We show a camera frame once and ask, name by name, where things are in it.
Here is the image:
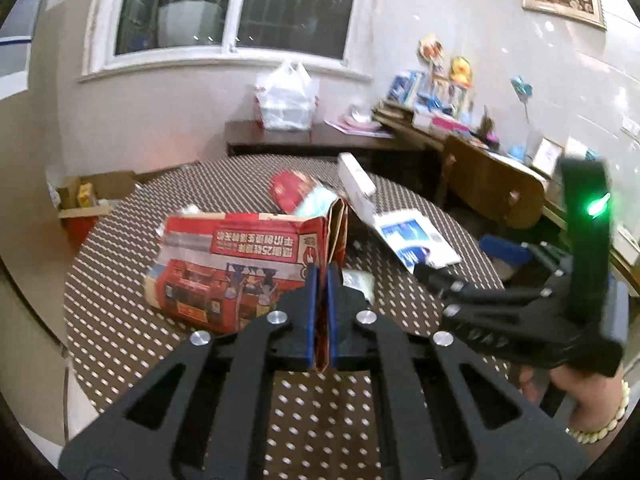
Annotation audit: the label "yellow duck toy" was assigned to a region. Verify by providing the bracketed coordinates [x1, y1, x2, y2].
[448, 56, 473, 86]

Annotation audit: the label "pink papers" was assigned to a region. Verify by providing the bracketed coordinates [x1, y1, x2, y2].
[325, 112, 396, 139]

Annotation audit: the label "small clear green packet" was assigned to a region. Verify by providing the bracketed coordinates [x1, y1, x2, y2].
[344, 270, 376, 307]

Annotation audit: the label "cream bead bracelet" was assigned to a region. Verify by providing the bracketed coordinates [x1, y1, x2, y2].
[565, 380, 631, 445]

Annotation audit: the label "person's right hand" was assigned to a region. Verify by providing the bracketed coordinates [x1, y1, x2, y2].
[520, 365, 626, 433]

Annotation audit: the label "wooden desk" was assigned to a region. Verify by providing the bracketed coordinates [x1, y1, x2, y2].
[372, 102, 640, 281]

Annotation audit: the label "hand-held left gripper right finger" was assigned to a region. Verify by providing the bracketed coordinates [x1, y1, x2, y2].
[326, 265, 590, 480]

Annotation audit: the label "orange round toy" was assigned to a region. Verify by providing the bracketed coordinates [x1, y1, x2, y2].
[419, 35, 446, 63]

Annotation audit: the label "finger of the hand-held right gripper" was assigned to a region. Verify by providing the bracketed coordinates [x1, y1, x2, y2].
[413, 262, 506, 312]
[479, 234, 568, 283]

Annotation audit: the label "white photo frame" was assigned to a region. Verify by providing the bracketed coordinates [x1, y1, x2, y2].
[532, 137, 563, 176]

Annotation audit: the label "dark pen holder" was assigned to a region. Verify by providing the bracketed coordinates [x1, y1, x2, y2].
[477, 107, 501, 146]

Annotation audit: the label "red printed paper bag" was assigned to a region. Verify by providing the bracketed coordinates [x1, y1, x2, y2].
[144, 197, 351, 373]

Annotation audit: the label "blue book box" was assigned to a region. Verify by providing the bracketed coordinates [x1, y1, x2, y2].
[387, 71, 426, 106]

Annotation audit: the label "blue and white packet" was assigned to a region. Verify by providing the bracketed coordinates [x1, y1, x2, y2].
[372, 208, 462, 273]

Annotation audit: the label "row of books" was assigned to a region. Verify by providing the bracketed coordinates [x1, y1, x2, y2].
[425, 80, 476, 128]

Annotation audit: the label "white plastic bag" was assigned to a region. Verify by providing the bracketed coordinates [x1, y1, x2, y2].
[254, 60, 321, 132]

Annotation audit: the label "dark wooden sideboard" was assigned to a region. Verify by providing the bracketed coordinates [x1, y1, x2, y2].
[224, 119, 443, 196]

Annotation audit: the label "light blue plastic wrapper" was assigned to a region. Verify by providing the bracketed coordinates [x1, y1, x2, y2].
[295, 185, 346, 218]

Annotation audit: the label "open cardboard box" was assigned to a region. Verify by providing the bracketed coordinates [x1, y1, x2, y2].
[50, 170, 141, 248]

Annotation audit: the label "white framed window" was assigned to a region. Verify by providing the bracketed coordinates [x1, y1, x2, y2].
[80, 0, 376, 83]

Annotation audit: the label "long white box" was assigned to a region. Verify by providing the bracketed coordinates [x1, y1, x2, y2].
[337, 152, 377, 223]

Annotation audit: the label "blue desk lamp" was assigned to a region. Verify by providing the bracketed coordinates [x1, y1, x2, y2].
[510, 76, 533, 123]

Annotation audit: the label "white blue wall poster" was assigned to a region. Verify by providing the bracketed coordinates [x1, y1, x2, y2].
[0, 0, 58, 98]

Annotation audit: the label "red snack packet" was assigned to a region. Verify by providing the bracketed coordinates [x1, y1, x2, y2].
[268, 170, 321, 213]

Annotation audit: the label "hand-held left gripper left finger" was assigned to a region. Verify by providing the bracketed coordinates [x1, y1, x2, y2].
[59, 265, 321, 480]

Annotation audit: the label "wooden chair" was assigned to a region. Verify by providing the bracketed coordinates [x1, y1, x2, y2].
[434, 134, 546, 231]

